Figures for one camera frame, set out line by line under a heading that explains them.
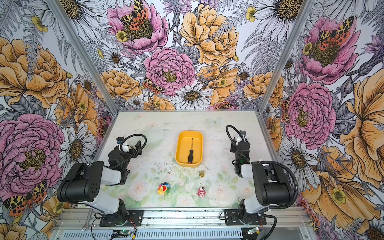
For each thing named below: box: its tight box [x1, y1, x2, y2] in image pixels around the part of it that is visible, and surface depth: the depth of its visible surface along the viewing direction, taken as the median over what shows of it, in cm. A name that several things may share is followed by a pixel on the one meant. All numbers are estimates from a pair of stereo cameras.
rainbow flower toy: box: [157, 182, 171, 197], surface depth 84 cm
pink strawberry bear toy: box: [196, 186, 207, 198], surface depth 80 cm
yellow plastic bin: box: [175, 130, 204, 168], surface depth 101 cm
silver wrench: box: [81, 207, 93, 232], surface depth 75 cm
